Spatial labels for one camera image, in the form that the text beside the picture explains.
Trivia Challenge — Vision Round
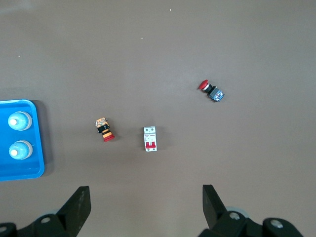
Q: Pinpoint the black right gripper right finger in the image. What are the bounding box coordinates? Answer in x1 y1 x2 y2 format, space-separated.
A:
197 184 305 237

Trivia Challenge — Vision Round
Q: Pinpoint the red mushroom button blue base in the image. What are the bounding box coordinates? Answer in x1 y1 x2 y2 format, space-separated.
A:
197 79 225 102

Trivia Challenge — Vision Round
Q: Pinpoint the red button orange body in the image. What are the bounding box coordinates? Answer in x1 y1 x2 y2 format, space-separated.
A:
94 117 116 143

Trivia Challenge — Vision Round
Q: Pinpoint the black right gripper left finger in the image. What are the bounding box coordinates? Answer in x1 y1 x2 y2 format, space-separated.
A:
0 186 91 237

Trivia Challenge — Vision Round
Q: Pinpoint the blue plastic tray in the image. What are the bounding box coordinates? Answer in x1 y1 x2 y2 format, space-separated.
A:
0 99 45 182

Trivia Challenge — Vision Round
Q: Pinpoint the white circuit breaker red switch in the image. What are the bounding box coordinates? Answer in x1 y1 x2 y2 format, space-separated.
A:
144 126 158 152

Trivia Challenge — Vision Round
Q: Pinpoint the brown table mat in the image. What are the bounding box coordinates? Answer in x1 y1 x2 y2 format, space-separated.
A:
0 0 316 237

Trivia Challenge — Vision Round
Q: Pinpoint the blue dome bell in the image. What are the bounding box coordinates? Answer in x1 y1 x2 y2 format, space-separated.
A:
7 111 33 131
8 140 34 160

